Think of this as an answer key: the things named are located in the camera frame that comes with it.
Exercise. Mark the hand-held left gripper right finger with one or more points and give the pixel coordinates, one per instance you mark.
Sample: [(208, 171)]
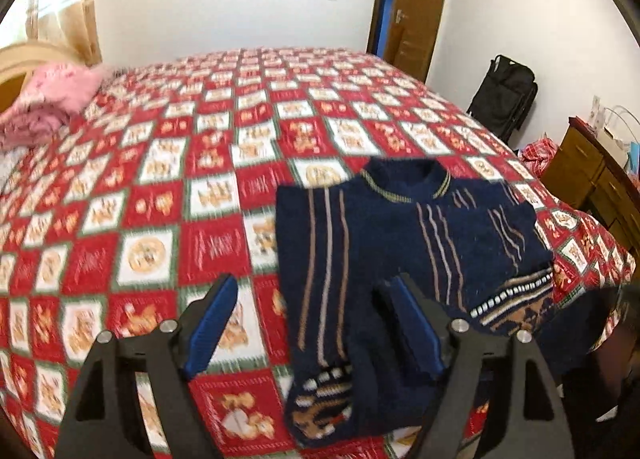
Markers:
[(420, 329)]

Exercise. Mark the red checked bear print blanket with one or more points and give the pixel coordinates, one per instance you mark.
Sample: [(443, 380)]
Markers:
[(150, 199)]

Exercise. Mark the red plaid bag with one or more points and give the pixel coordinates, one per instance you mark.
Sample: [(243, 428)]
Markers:
[(540, 154)]

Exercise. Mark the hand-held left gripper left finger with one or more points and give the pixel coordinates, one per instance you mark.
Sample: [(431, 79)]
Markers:
[(210, 324)]

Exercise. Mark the brown wooden cabinet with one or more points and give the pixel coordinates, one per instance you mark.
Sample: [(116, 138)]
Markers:
[(585, 174)]

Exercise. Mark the beige patterned curtain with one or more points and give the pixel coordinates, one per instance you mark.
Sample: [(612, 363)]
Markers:
[(82, 29)]

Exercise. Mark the white paper bag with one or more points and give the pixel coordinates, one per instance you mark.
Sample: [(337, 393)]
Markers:
[(612, 136)]

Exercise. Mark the pink folded quilt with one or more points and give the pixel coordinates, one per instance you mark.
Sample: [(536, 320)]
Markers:
[(50, 99)]

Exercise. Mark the navy patterned knit sweater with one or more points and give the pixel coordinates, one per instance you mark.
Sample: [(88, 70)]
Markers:
[(360, 249)]

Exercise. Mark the light blue box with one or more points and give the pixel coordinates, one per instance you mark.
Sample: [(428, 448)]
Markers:
[(634, 156)]

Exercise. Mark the brown wooden door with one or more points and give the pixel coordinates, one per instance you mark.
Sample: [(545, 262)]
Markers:
[(422, 4)]

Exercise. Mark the white wall socket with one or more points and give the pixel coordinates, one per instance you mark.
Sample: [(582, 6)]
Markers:
[(596, 114)]

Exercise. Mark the cream wooden bed headboard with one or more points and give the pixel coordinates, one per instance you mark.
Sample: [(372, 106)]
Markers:
[(15, 64)]

